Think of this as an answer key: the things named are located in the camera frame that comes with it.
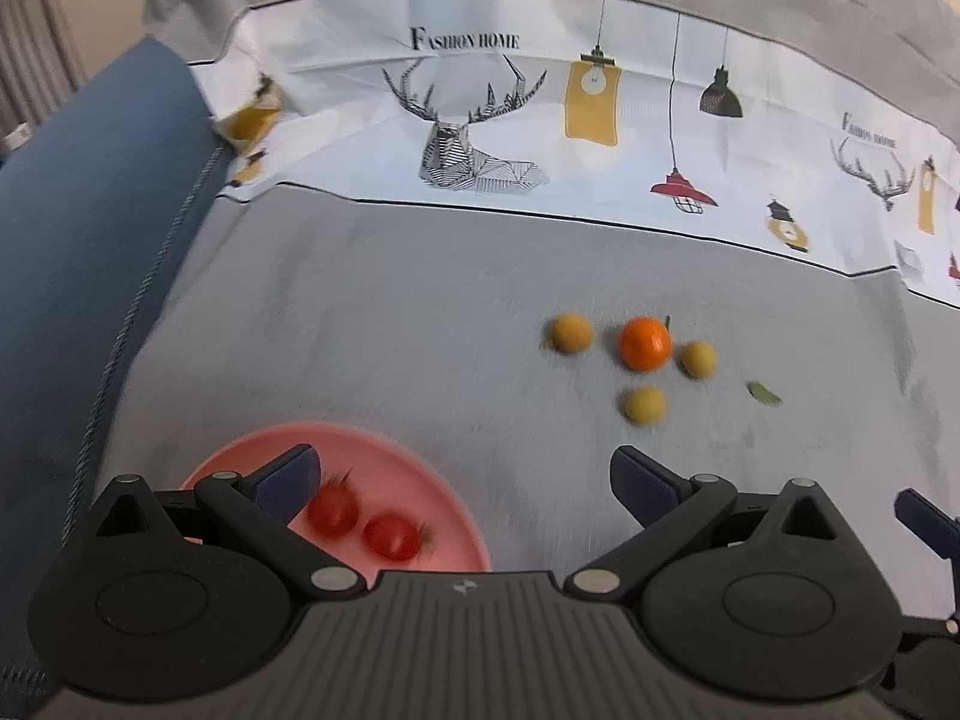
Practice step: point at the white curtain clip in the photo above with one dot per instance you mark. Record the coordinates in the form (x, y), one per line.
(15, 136)

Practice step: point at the red cherry tomato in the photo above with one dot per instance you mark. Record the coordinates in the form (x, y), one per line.
(334, 508)
(391, 535)

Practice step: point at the grey curtain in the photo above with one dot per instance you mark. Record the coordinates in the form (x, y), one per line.
(34, 30)

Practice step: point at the small green leaf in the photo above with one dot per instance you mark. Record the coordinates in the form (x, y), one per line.
(763, 394)

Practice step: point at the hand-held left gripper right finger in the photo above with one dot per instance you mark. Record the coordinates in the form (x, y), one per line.
(637, 481)

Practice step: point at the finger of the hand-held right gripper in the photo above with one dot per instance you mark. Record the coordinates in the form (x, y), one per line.
(926, 517)

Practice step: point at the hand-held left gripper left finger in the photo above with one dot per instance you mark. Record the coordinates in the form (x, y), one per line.
(289, 476)

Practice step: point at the brownish longan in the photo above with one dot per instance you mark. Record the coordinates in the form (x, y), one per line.
(571, 333)

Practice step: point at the grey printed sheet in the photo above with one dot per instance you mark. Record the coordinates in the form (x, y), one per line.
(465, 240)

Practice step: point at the small orange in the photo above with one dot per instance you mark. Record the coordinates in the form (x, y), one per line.
(645, 343)

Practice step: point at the pink plate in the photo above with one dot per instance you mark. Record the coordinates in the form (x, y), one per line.
(390, 472)

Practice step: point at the yellow longan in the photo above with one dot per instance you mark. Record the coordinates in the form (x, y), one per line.
(698, 358)
(646, 405)

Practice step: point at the blue sofa armrest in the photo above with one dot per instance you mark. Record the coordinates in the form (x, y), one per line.
(82, 277)

